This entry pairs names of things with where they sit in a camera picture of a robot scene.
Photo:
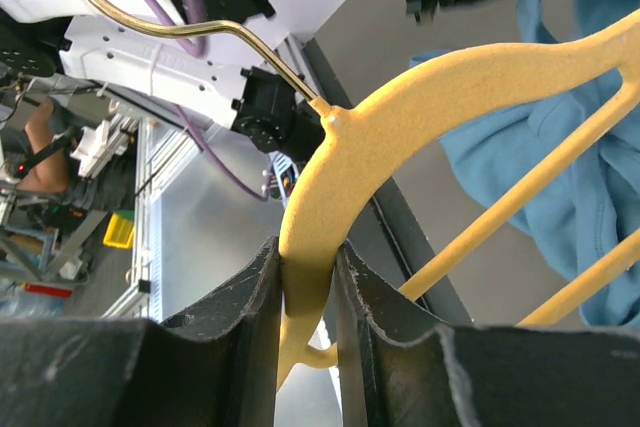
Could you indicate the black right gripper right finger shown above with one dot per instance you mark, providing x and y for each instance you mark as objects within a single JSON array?
[{"x": 399, "y": 365}]

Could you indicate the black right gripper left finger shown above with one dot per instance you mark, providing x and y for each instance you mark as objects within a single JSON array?
[{"x": 213, "y": 363}]

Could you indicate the yellow clothes hanger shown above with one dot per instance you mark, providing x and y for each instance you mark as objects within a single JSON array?
[{"x": 364, "y": 146}]

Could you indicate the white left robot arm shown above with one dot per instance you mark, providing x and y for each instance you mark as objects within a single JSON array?
[{"x": 184, "y": 52}]

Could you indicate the yellow storage bin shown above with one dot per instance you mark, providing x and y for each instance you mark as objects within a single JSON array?
[{"x": 120, "y": 230}]

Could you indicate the person in background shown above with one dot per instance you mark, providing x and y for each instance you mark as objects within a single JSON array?
[{"x": 112, "y": 190}]

